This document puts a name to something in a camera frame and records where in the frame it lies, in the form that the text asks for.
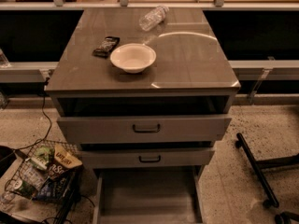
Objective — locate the top grey drawer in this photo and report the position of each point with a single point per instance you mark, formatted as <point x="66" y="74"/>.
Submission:
<point x="143" y="129"/>

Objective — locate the white bowl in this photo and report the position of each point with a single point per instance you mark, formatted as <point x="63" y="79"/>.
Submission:
<point x="133" y="58"/>

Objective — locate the bottom open grey drawer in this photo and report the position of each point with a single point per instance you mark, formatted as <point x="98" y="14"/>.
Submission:
<point x="157" y="195"/>

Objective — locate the tan chip bag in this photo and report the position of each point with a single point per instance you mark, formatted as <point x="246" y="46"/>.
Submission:
<point x="62" y="162"/>

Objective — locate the clear plastic water bottle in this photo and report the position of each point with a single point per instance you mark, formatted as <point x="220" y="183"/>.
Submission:
<point x="153" y="18"/>

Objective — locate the green snack pouch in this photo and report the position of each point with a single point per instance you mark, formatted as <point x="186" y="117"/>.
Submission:
<point x="44" y="155"/>

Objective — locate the middle grey drawer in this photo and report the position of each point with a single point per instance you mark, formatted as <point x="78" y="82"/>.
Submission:
<point x="138" y="158"/>

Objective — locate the black wheeled stand base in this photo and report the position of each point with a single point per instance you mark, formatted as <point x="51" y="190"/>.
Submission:
<point x="285" y="217"/>

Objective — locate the green can in basket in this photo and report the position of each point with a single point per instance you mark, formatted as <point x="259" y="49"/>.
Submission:
<point x="24" y="189"/>

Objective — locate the grey drawer cabinet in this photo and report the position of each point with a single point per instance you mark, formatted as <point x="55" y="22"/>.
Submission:
<point x="190" y="76"/>

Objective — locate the black wire basket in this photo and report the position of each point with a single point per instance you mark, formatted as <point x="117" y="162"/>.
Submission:
<point x="37" y="175"/>

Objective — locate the blue snack packet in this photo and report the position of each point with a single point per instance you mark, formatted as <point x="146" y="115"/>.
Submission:
<point x="52" y="191"/>

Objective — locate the dark snack bar wrapper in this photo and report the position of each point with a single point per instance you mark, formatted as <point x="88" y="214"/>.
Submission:
<point x="106" y="47"/>

